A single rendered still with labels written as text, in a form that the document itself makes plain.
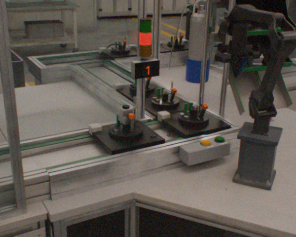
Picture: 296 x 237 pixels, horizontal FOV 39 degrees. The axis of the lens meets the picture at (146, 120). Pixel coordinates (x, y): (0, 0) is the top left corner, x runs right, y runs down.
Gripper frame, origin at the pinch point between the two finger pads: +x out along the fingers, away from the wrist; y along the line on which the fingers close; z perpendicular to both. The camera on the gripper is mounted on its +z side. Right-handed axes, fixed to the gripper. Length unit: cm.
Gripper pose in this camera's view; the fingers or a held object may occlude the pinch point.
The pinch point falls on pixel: (236, 68)
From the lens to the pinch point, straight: 172.5
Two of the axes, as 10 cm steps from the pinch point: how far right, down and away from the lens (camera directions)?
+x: -0.2, 9.3, 3.8
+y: -8.8, 1.7, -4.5
